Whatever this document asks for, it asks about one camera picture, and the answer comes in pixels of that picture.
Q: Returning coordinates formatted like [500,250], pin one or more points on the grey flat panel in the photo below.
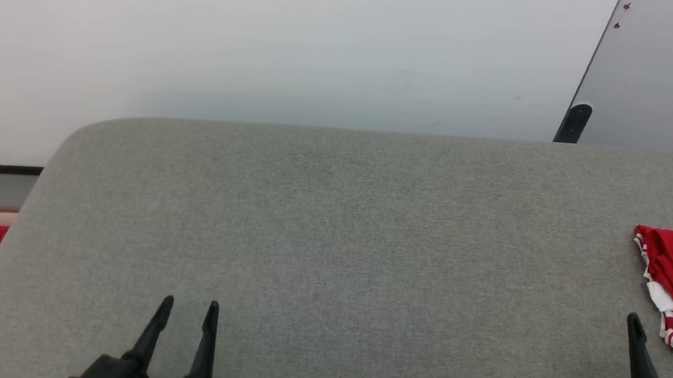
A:
[653,73]

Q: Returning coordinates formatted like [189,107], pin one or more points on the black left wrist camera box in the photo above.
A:
[102,372]

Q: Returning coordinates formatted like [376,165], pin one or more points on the black baseboard strip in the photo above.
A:
[3,169]

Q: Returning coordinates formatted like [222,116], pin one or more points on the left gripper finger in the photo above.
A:
[153,332]
[204,355]

